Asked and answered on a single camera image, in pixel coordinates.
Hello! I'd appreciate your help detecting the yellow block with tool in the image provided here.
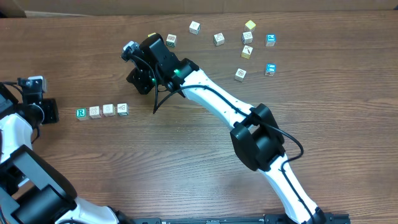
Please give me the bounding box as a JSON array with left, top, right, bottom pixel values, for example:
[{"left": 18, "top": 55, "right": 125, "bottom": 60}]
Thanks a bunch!
[{"left": 241, "top": 45, "right": 253, "bottom": 59}]

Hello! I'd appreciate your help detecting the blue top block right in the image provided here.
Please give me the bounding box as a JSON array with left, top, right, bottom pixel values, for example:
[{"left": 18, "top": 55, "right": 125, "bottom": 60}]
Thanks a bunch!
[{"left": 264, "top": 63, "right": 276, "bottom": 76}]

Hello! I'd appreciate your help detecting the white block green pattern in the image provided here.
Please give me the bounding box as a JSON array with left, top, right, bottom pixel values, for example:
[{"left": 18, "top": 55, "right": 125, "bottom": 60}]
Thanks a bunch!
[{"left": 213, "top": 32, "right": 225, "bottom": 46}]

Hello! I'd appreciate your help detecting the white block grape picture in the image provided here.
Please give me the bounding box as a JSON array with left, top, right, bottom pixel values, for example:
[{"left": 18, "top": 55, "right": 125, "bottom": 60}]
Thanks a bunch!
[{"left": 234, "top": 68, "right": 247, "bottom": 82}]

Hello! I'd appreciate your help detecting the green R block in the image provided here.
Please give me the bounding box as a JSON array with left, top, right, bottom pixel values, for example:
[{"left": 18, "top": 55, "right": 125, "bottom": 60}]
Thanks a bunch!
[{"left": 75, "top": 108, "right": 89, "bottom": 121}]

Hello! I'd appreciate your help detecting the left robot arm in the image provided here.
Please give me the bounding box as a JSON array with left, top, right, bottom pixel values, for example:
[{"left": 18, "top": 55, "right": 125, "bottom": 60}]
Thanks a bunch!
[{"left": 1, "top": 77, "right": 130, "bottom": 223}]

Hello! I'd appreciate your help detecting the cardboard wall panel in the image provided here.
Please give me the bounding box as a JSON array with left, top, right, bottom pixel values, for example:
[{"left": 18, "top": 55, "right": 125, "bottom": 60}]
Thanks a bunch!
[{"left": 1, "top": 0, "right": 397, "bottom": 17}]

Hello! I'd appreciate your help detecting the white block blue pattern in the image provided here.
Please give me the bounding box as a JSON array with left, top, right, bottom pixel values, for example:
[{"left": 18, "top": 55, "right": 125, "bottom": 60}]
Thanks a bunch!
[{"left": 242, "top": 31, "right": 253, "bottom": 44}]

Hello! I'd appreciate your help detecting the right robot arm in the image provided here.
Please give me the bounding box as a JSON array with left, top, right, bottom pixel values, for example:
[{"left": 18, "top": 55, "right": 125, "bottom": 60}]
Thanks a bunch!
[{"left": 121, "top": 34, "right": 326, "bottom": 223}]

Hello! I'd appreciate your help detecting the plain white block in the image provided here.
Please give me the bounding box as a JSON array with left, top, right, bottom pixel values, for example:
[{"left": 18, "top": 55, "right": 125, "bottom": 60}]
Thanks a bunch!
[{"left": 103, "top": 104, "right": 116, "bottom": 116}]

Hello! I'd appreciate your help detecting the white block green triangle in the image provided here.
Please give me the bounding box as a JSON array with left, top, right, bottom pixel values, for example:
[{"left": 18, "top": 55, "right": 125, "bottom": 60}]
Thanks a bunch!
[{"left": 117, "top": 103, "right": 129, "bottom": 116}]

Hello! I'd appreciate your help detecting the block with green B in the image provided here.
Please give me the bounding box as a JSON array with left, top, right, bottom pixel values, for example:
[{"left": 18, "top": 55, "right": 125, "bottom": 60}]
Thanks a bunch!
[{"left": 166, "top": 34, "right": 177, "bottom": 47}]

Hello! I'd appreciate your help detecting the yellow top block right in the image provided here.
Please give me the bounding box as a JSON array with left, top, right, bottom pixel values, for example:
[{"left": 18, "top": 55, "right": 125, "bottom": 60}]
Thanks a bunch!
[{"left": 244, "top": 20, "right": 256, "bottom": 32}]

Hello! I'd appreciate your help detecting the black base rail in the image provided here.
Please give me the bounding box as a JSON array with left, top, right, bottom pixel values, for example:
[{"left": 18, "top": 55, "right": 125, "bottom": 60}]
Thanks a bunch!
[{"left": 130, "top": 213, "right": 351, "bottom": 224}]

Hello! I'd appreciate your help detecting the blue P block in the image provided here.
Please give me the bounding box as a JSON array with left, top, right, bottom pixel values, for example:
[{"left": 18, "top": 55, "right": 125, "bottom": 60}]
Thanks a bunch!
[{"left": 266, "top": 34, "right": 276, "bottom": 47}]

